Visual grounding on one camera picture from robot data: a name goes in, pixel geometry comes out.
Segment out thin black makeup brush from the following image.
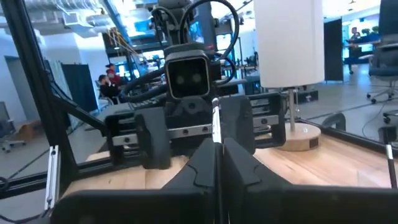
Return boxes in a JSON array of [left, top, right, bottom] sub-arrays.
[[211, 97, 222, 144]]

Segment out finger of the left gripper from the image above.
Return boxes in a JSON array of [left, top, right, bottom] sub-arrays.
[[135, 107, 171, 170], [219, 95, 255, 154]]

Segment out black table clamp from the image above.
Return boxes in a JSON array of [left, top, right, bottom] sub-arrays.
[[321, 111, 348, 132]]

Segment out silver metal bracket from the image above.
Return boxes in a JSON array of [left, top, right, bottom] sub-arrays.
[[45, 144, 60, 211]]

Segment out black partition panel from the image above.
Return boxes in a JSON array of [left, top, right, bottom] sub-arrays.
[[323, 17, 345, 83], [60, 63, 99, 113]]

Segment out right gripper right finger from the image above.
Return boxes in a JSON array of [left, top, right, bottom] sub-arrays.
[[223, 138, 398, 224]]

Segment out person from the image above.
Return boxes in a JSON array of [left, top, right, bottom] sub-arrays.
[[347, 26, 364, 75], [104, 63, 123, 86], [98, 73, 122, 101]]

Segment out small green plants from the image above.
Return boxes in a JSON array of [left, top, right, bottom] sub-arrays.
[[360, 26, 381, 37]]

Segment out black office chair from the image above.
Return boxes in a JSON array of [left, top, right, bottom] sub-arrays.
[[366, 40, 398, 105]]

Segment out white shade wooden base lamp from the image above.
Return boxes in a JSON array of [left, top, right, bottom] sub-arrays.
[[253, 0, 326, 152]]

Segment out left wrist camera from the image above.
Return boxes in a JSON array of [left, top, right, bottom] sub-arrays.
[[164, 49, 212, 100]]

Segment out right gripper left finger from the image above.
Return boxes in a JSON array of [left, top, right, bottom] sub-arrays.
[[50, 138, 223, 224]]

